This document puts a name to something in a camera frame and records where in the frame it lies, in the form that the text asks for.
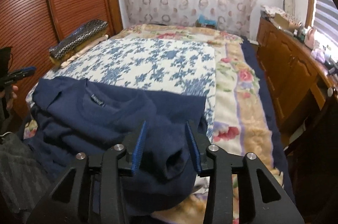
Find cream folded cloth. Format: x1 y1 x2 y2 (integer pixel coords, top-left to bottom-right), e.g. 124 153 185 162
60 35 108 68

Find dark patterned folded cloth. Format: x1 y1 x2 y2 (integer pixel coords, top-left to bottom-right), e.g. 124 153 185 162
49 19 108 60

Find pink kettle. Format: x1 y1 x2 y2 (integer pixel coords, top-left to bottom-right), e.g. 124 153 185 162
304 27 316 50

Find red louvered wardrobe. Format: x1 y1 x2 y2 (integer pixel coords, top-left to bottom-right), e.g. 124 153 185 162
1 0 123 117

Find floral bed blanket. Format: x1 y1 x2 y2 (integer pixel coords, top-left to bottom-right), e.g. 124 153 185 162
23 23 295 224

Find striped window blind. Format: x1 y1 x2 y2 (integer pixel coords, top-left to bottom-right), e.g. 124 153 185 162
313 0 338 46

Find blue item at bedhead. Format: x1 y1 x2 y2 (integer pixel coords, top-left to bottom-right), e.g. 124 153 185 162
195 15 217 29

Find wooden sideboard cabinet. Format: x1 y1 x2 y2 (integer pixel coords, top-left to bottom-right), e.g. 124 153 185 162
257 18 337 133

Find navy printed t-shirt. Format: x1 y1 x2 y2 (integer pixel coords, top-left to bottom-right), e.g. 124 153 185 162
25 76 207 215

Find person left hand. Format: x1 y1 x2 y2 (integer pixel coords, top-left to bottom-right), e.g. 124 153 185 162
0 85 18 111

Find cardboard box on cabinet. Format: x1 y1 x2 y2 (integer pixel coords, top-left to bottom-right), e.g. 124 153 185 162
273 13 299 32

